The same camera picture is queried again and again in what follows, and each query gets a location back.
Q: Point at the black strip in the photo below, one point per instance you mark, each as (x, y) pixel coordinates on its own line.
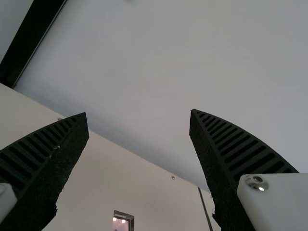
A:
(204, 209)

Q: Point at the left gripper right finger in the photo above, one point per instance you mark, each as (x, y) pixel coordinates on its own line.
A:
(240, 173)

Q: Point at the black post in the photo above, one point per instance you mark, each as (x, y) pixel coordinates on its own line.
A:
(24, 41)

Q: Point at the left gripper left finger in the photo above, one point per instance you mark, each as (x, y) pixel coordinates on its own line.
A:
(36, 173)

